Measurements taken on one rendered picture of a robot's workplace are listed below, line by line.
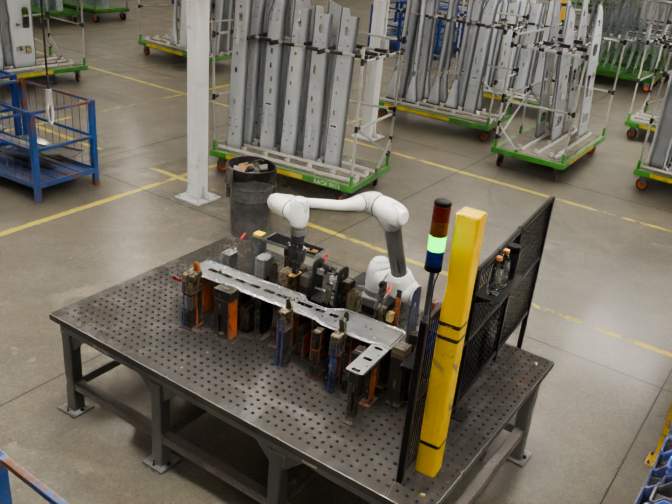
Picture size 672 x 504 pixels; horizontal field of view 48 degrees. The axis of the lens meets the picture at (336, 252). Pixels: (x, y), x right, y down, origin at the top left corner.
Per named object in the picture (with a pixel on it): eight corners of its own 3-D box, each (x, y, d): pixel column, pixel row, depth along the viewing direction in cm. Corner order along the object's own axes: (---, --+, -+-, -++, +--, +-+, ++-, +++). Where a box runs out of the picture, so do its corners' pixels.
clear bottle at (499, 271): (484, 294, 357) (491, 257, 349) (488, 289, 362) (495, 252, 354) (496, 298, 355) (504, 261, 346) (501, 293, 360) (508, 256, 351)
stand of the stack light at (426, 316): (412, 330, 307) (431, 200, 283) (419, 323, 313) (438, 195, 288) (427, 336, 304) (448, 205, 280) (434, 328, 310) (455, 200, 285)
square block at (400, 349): (383, 404, 394) (391, 346, 378) (390, 396, 400) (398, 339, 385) (397, 409, 390) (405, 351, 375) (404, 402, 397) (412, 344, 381)
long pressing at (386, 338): (183, 272, 446) (183, 270, 446) (207, 260, 464) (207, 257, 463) (389, 351, 387) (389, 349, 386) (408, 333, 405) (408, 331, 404)
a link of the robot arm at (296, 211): (312, 225, 404) (296, 217, 412) (314, 198, 398) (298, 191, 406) (297, 229, 397) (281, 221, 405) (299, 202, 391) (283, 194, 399)
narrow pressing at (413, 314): (403, 349, 388) (412, 291, 373) (413, 339, 397) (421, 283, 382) (404, 349, 388) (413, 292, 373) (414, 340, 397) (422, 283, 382)
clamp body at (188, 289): (177, 328, 445) (176, 273, 429) (193, 318, 456) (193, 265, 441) (190, 334, 440) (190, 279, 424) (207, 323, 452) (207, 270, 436)
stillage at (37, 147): (-33, 174, 822) (-45, 88, 781) (29, 158, 884) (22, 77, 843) (38, 203, 766) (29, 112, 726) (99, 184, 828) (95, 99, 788)
